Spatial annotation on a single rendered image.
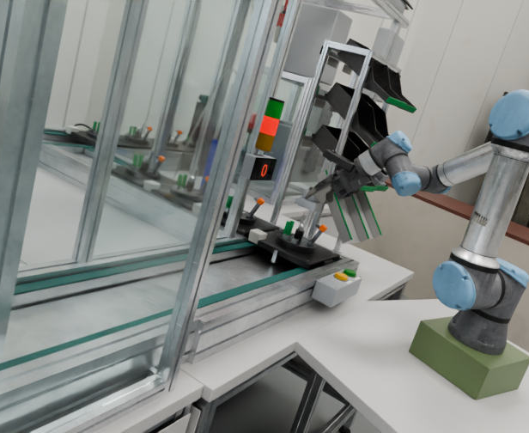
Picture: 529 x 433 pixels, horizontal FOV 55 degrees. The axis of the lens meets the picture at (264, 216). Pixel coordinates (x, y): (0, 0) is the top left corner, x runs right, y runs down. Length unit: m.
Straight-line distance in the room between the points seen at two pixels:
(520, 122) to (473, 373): 0.62
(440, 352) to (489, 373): 0.13
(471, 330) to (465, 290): 0.19
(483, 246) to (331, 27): 1.87
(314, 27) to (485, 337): 2.00
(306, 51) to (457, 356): 1.98
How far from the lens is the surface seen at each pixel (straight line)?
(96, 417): 0.88
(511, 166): 1.29
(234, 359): 1.16
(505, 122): 1.28
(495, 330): 1.47
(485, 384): 1.44
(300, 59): 2.97
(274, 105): 1.53
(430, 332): 1.48
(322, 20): 2.96
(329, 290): 1.49
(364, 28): 5.93
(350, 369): 1.30
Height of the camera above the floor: 1.43
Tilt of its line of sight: 13 degrees down
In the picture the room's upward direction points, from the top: 17 degrees clockwise
